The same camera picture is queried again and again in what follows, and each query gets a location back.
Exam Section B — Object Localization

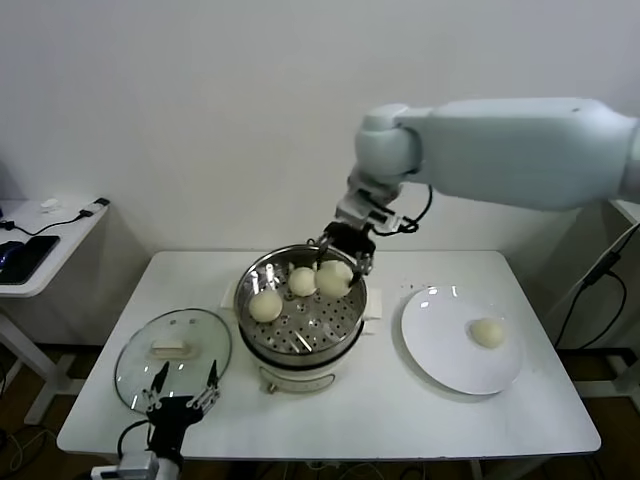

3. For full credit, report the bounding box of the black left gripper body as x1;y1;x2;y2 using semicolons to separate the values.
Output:
147;397;204;457

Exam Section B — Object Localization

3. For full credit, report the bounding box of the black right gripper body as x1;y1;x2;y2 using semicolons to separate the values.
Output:
319;223;375;259

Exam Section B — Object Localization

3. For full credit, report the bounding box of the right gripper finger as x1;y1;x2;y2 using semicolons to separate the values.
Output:
347;249;375;289
305;233;332;266

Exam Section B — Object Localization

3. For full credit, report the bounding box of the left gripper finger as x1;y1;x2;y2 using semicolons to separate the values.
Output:
141;360;170;414
192;359;222;411

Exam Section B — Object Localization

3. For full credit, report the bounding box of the white steamed baozi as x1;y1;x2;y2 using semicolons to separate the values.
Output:
248;291;284;323
288;267;318;297
314;260;353;299
468;317;506;348

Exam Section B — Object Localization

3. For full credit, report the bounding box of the round glass pot lid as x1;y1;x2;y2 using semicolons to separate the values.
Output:
113;307;234;416

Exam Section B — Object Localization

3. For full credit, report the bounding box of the steel steamer basket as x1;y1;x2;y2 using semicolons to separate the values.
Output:
222;243;384;362

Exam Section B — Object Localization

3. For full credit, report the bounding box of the cream electric cooker base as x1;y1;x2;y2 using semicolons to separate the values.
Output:
221;279;385;396

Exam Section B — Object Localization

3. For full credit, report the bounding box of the white round plate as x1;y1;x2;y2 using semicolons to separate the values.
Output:
399;284;525;396

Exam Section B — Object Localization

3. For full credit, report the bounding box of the white side desk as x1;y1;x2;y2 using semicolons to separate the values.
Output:
0;198;110;427
574;198;640;399

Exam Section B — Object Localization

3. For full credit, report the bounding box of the black smartphone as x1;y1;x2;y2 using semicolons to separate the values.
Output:
0;234;61;286

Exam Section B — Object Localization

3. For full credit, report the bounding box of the blue computer mouse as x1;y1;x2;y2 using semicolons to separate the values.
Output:
0;240;26;274

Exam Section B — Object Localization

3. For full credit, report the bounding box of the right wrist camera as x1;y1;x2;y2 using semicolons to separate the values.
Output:
372;212;419;235

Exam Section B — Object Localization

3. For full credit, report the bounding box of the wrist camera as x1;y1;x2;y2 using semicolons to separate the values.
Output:
372;212;419;235
91;449;159;480

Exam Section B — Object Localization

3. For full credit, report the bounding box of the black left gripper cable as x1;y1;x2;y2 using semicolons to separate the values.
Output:
117;418;151;456

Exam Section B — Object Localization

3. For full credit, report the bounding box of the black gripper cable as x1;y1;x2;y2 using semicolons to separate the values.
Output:
399;183;434;235
117;418;151;456

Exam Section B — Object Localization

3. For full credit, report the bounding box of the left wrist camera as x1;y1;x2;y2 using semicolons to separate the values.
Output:
91;449;159;480

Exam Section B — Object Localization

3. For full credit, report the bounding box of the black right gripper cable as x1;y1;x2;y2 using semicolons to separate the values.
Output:
399;183;434;235

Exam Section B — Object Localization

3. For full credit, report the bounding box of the black charger cable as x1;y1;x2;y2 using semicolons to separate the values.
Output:
0;198;110;237

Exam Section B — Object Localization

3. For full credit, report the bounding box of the black power adapter cable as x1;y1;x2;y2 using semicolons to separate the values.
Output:
552;252;627;351

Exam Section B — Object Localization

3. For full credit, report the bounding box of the white power cable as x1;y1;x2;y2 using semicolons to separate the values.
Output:
544;219;640;316

